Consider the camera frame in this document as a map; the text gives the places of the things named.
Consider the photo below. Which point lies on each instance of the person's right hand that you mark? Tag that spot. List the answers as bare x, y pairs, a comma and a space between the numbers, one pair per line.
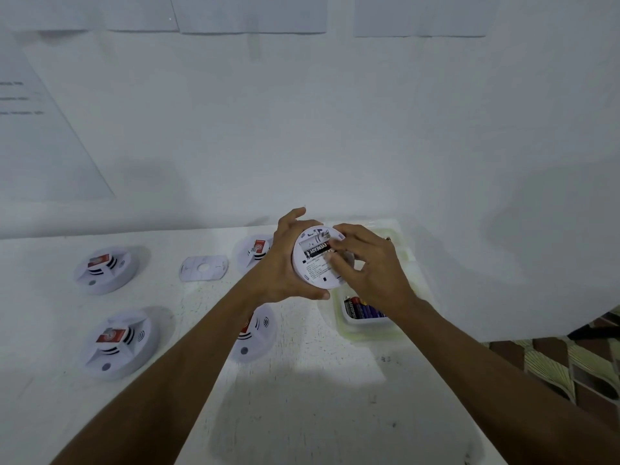
382, 280

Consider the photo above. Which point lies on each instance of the person's left hand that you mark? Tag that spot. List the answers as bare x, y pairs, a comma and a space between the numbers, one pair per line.
271, 276

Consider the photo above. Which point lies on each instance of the white smoke detector red label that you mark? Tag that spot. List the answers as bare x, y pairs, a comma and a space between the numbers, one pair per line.
109, 280
116, 358
244, 259
315, 273
256, 341

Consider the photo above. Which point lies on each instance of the white detector mounting plate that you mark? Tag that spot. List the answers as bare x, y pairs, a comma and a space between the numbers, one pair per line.
191, 270

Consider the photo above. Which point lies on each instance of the person's right forearm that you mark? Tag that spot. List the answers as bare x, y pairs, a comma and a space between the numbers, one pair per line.
494, 382

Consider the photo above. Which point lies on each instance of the person's left forearm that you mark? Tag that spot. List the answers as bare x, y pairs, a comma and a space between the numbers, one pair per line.
169, 377

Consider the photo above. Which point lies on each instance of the green brown patterned floor mat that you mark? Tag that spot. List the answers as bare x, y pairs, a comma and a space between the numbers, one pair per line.
547, 363

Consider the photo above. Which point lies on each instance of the black bar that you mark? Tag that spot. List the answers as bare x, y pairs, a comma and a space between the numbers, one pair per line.
596, 331

